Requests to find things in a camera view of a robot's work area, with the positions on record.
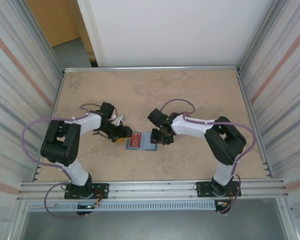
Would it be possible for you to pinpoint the red credit card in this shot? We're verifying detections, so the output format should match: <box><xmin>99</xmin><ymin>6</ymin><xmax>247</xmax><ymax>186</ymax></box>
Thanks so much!
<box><xmin>129</xmin><ymin>132</ymin><xmax>143</xmax><ymax>148</ymax></box>

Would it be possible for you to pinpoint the blue leather card holder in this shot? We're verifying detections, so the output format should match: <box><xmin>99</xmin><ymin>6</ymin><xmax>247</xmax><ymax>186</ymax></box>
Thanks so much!
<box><xmin>125</xmin><ymin>131</ymin><xmax>158</xmax><ymax>151</ymax></box>

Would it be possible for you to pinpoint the small black controller box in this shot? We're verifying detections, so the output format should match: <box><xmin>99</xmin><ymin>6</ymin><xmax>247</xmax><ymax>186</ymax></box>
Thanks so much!
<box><xmin>214</xmin><ymin>199</ymin><xmax>233</xmax><ymax>215</ymax></box>
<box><xmin>74</xmin><ymin>199</ymin><xmax>102</xmax><ymax>216</ymax></box>

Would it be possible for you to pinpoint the wooden door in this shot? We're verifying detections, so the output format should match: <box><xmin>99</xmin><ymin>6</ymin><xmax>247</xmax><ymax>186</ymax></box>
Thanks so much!
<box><xmin>26</xmin><ymin>0</ymin><xmax>81</xmax><ymax>48</ymax></box>

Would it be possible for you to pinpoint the thin aluminium frame rail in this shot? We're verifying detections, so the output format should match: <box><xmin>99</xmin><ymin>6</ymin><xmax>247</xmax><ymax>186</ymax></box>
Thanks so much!
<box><xmin>63</xmin><ymin>65</ymin><xmax>241</xmax><ymax>74</ymax></box>

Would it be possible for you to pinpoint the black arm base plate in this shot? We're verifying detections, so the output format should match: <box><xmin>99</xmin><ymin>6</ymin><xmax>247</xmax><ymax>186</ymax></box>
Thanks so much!
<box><xmin>64</xmin><ymin>182</ymin><xmax>110</xmax><ymax>200</ymax></box>
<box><xmin>196</xmin><ymin>180</ymin><xmax>242</xmax><ymax>198</ymax></box>

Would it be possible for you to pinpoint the wide aluminium frame rail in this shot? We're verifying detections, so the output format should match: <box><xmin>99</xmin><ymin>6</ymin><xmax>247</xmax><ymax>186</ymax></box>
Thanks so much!
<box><xmin>18</xmin><ymin>177</ymin><xmax>290</xmax><ymax>203</ymax></box>

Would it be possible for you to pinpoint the aluminium table side rail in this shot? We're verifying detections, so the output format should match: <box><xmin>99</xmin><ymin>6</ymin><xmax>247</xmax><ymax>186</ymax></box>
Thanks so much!
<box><xmin>34</xmin><ymin>71</ymin><xmax>66</xmax><ymax>181</ymax></box>
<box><xmin>236</xmin><ymin>69</ymin><xmax>275</xmax><ymax>179</ymax></box>

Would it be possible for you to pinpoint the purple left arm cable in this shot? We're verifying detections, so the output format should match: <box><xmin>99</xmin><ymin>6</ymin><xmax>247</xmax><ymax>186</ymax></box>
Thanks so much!
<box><xmin>20</xmin><ymin>103</ymin><xmax>102</xmax><ymax>219</ymax></box>

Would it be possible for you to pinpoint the grey slotted cable duct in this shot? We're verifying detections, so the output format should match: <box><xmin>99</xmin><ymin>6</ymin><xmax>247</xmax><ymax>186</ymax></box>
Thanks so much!
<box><xmin>27</xmin><ymin>201</ymin><xmax>232</xmax><ymax>212</ymax></box>

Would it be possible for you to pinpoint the aluminium upright post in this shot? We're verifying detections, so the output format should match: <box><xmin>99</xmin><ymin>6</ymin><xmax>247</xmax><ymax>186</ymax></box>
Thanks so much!
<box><xmin>239</xmin><ymin>0</ymin><xmax>285</xmax><ymax>72</ymax></box>
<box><xmin>19</xmin><ymin>0</ymin><xmax>66</xmax><ymax>76</ymax></box>

